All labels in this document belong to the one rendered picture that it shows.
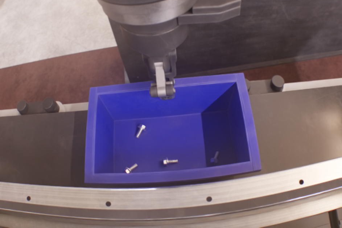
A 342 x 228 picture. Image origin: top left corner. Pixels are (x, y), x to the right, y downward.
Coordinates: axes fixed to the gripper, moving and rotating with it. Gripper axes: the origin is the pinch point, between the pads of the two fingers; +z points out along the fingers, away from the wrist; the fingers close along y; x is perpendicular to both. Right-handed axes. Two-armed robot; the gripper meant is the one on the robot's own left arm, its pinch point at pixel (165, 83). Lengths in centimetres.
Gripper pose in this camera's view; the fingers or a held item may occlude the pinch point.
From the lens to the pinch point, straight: 40.4
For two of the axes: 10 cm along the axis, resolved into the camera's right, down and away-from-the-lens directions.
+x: 9.9, -0.9, -0.6
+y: 0.5, 8.5, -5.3
